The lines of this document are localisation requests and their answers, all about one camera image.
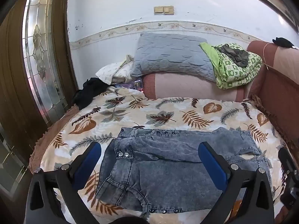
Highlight wooden stained glass door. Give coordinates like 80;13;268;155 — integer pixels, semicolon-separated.
0;0;80;203

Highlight beige wall light switch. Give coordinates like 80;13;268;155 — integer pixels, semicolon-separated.
154;6;174;15

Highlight pink brown bolster cushion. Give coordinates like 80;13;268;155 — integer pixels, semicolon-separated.
142;72;251;102

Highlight green patterned blanket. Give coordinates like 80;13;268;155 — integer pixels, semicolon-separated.
199;42;263;90

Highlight leaf print blanket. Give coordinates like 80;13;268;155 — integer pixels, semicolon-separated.
40;87;289;224

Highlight purple plastic packets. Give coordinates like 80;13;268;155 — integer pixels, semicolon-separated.
117;79;144;91

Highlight small black cloth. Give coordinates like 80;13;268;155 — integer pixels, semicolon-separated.
272;37;294;48

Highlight dark grey cloth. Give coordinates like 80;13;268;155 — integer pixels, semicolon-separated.
218;44;249;67

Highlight white printed pillow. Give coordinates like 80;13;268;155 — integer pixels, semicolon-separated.
95;55;134;85

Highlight brown fringed bed cover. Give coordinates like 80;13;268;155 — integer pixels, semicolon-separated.
27;105;80;173

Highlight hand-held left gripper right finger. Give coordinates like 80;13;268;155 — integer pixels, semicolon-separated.
198;141;275;224

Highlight thin beige cord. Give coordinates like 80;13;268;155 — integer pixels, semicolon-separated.
263;42;275;70

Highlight grey-blue denim pants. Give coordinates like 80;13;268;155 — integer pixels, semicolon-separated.
95;126;272;214

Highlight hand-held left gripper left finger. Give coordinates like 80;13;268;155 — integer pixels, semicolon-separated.
25;141;102;224

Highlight grey quilted pillow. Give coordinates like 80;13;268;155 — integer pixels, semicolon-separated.
130;32;216;83

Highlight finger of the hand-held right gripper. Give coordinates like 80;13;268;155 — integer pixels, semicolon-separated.
278;145;296;176

